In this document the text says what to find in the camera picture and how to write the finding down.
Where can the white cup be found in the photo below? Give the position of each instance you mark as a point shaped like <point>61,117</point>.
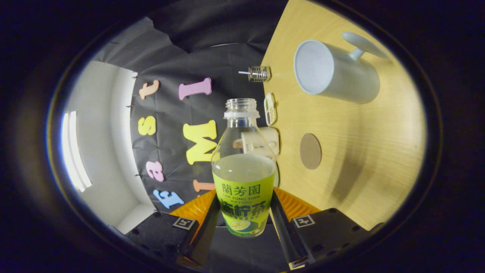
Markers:
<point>341,76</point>

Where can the white divided food tray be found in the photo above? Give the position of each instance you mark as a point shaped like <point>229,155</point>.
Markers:
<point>269,110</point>

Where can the white toaster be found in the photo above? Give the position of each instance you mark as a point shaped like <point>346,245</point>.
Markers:
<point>271,138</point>

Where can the round brown coaster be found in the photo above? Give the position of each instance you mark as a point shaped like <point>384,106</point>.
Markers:
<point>310,151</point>

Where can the green label juice bottle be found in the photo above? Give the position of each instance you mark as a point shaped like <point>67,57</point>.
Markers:
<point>243,197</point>

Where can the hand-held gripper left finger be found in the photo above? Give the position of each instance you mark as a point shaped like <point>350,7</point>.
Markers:
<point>206,235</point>

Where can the wooden table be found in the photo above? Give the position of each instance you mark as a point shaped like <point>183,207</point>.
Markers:
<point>371,151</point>

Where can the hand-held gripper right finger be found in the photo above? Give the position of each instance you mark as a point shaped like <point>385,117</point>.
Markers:
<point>282,231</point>

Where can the ceiling light panel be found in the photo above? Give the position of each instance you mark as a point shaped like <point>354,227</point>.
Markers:
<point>74,151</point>

